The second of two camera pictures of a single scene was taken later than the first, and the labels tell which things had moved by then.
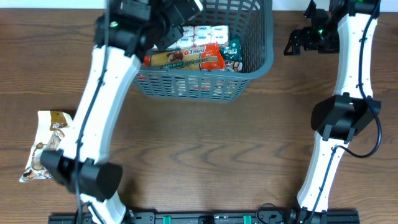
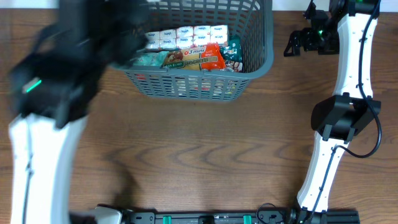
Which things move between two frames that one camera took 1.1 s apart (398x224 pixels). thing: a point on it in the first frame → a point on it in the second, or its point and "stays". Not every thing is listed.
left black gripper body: x=175 y=34 → x=125 y=23
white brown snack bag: x=233 y=66 stays
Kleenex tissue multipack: x=194 y=35 stays
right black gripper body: x=300 y=40 stays
